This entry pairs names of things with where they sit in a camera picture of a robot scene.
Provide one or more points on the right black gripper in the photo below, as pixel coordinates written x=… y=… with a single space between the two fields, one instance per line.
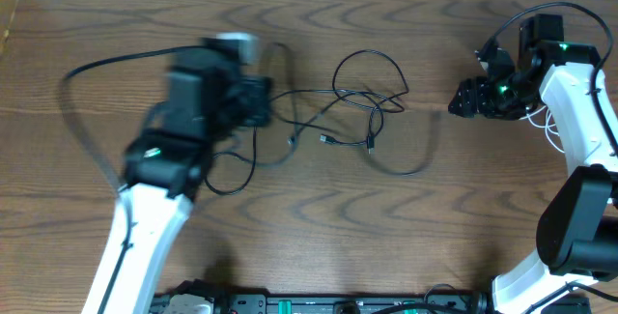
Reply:
x=472 y=94

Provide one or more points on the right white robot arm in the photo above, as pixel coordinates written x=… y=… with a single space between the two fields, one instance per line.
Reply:
x=576 y=242

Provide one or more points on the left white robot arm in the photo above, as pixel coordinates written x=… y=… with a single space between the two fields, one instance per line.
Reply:
x=208 y=97

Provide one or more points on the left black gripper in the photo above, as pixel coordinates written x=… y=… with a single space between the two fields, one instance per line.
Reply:
x=262 y=90

